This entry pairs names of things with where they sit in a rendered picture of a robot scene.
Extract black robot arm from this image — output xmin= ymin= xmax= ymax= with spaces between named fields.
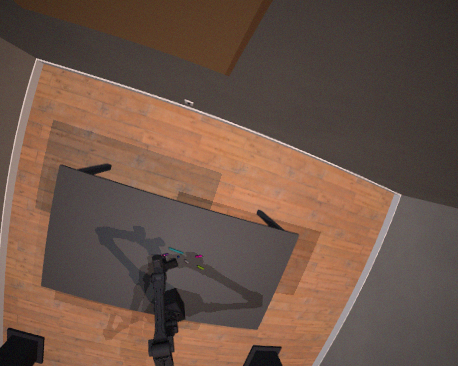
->
xmin=148 ymin=255 xmax=180 ymax=366

